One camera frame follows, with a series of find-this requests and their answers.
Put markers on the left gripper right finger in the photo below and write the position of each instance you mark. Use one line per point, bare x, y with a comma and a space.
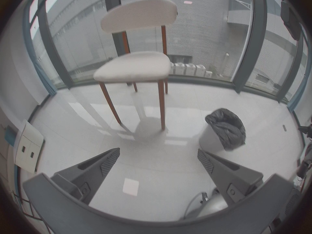
231, 177

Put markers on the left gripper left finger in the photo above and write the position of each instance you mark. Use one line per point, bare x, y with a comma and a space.
85, 177

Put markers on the black plastic bag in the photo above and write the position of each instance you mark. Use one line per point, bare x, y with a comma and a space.
226, 128

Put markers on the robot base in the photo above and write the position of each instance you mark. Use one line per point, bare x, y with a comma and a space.
214, 205

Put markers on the white trash bin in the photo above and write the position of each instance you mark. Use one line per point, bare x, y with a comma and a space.
209, 140

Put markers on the white small cabinet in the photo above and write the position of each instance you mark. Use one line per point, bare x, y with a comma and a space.
26, 145

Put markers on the white cushioned wooden chair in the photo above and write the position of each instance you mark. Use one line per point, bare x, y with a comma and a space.
134, 67

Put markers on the window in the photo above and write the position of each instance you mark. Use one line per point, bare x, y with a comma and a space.
256, 33

